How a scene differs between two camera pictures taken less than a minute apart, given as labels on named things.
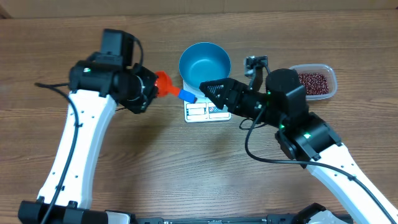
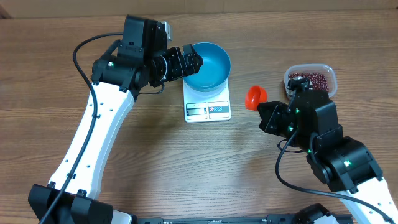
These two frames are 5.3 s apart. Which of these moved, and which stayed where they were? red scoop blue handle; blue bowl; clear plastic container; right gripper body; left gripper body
Moved: right gripper body; left gripper body; red scoop blue handle
Stayed: blue bowl; clear plastic container
